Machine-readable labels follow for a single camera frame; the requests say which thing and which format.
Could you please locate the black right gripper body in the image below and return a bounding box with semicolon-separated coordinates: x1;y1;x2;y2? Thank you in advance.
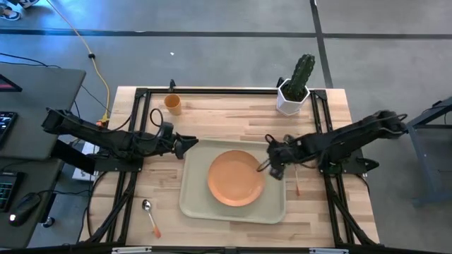
266;135;296;169

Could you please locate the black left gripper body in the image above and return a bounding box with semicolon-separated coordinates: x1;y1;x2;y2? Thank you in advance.
153;133;182;156

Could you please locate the metal fork orange handle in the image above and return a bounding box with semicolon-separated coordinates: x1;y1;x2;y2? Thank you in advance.
294;165;302;197

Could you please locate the orange round plate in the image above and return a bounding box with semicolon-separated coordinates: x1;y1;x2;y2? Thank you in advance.
207;150;266;207

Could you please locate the orange plastic cup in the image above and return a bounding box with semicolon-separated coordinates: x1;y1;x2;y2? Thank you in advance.
163;93;183;116

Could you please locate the metal spoon orange handle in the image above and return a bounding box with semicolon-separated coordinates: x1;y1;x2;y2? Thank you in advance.
141;199;162;239

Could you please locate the beige plastic tray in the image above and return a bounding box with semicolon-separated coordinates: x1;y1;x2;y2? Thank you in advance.
179;138;287;225

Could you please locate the white hexagonal plant pot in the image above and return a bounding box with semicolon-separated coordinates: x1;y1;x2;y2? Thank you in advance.
275;78;311;117

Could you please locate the green cactus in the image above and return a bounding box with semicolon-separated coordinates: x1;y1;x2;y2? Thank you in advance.
284;53;316;102

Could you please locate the white power strip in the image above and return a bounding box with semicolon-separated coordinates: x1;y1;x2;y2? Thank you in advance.
72;140;102;182

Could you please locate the dark grey desk top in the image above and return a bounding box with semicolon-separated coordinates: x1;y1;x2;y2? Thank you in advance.
0;157;65;249
0;63;88;162

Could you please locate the blue-grey metal cart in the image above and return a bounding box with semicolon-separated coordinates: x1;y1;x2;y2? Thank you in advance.
405;97;452;207

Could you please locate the black computer mouse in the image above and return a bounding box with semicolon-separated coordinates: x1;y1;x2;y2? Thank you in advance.
8;193;42;227

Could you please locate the black device coloured screen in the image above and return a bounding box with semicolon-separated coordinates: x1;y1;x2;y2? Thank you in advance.
0;111;18;143

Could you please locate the backlit black keyboard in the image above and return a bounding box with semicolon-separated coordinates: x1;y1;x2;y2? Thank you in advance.
0;171;25;213

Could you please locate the dark tablet red screen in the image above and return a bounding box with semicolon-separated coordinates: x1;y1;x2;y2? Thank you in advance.
0;73;23;93

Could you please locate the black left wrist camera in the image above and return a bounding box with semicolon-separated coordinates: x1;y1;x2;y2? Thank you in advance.
157;121;175;139

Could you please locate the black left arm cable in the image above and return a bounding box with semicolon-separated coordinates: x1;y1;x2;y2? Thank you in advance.
149;107;165;137

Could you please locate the black aluminium table frame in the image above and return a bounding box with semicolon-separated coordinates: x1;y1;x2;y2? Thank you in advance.
81;86;381;248

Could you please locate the black horizontal frame beam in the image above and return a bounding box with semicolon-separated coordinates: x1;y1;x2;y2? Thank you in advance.
0;243;452;254

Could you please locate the silver metal bracket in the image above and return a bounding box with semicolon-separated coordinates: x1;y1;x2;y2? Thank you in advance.
309;248;350;254
112;246;153;254

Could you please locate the black flat strap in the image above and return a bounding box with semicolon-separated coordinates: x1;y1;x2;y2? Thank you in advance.
51;139;97;176

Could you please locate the yellow extension cable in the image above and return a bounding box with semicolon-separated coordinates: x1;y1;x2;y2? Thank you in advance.
45;0;111;121

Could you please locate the black floor cable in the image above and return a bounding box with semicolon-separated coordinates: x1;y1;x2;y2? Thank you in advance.
0;52;109;112

